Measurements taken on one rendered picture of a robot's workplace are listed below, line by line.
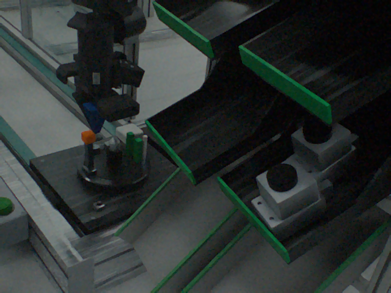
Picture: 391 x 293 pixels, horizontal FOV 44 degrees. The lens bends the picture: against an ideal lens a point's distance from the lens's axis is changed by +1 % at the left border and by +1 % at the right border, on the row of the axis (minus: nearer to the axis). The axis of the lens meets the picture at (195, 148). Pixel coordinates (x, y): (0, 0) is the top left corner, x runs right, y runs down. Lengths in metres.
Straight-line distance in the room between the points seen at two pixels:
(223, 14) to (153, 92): 0.98
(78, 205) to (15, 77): 0.66
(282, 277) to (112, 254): 0.31
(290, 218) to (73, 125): 0.81
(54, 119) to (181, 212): 0.59
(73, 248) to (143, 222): 0.13
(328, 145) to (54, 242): 0.49
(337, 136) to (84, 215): 0.49
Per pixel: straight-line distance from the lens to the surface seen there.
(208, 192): 0.73
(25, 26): 1.61
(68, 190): 0.92
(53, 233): 0.85
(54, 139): 1.17
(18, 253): 0.97
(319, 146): 0.52
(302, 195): 0.49
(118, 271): 0.88
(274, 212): 0.51
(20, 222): 0.90
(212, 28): 0.55
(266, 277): 0.66
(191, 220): 0.73
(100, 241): 0.84
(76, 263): 0.80
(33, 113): 1.28
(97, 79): 0.81
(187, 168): 0.57
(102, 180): 0.91
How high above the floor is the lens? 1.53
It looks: 32 degrees down
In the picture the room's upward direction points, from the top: 8 degrees clockwise
